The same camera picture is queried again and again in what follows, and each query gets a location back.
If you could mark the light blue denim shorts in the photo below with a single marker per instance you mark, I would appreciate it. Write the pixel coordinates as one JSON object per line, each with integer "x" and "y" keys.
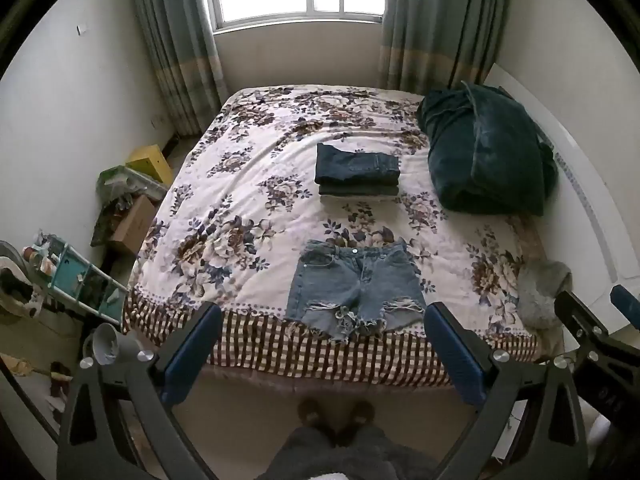
{"x": 352, "y": 285}

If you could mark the yellow box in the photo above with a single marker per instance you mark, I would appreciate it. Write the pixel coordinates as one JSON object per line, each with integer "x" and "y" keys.
{"x": 150, "y": 162}

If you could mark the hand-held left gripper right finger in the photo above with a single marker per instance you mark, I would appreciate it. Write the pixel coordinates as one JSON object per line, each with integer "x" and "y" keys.
{"x": 455, "y": 355}

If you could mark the white headboard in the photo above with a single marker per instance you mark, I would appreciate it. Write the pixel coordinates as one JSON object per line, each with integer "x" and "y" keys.
{"x": 575, "y": 170}

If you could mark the dark green quilt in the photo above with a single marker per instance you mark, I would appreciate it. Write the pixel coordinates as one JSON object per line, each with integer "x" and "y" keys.
{"x": 482, "y": 147}

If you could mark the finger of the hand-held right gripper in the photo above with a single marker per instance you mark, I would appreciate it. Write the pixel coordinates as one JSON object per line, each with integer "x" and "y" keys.
{"x": 580, "y": 317}
{"x": 626, "y": 300}

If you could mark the floral bed sheet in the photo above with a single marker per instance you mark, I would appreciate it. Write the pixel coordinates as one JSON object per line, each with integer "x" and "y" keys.
{"x": 320, "y": 210}

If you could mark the brown slipper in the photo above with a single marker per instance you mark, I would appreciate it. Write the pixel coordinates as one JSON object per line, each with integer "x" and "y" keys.
{"x": 312, "y": 412}
{"x": 361, "y": 412}

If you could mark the green plastic bag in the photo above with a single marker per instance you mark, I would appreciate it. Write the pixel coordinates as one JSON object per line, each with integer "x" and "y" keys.
{"x": 116, "y": 190}

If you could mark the grey-green curtain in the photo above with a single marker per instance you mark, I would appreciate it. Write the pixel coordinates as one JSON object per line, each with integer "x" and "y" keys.
{"x": 440, "y": 25}
{"x": 172, "y": 45}

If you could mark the teal storage rack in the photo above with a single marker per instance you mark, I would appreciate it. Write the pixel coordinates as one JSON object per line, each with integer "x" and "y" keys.
{"x": 85, "y": 275}

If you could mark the cardboard box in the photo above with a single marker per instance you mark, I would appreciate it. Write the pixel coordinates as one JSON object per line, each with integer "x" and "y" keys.
{"x": 131, "y": 225}

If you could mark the grey fuzzy cloth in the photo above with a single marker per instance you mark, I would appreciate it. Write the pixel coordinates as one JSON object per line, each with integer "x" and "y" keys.
{"x": 542, "y": 290}

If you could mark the folded dark grey pants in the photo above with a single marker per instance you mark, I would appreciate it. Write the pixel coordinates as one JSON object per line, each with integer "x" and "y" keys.
{"x": 357, "y": 190}

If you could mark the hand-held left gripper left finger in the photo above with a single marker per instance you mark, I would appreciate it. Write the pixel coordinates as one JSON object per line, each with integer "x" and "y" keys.
{"x": 192, "y": 355}

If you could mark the person's legs in grey pants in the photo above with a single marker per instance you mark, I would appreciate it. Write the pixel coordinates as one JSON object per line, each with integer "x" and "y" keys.
{"x": 350, "y": 455}

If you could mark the folded dark blue jeans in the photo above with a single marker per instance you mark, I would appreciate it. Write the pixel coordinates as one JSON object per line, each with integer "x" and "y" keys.
{"x": 356, "y": 164}

